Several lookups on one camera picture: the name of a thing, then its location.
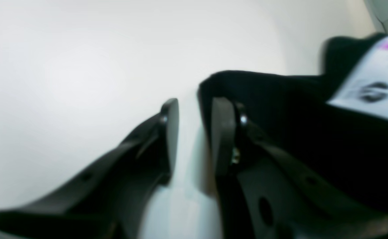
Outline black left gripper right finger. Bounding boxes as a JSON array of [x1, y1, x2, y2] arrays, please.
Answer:
[[211, 97, 388, 239]]

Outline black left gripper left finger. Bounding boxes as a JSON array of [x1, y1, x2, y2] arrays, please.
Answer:
[[0, 98, 179, 239]]

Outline black T-shirt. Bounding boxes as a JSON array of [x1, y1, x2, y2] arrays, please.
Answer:
[[199, 33, 388, 211]]

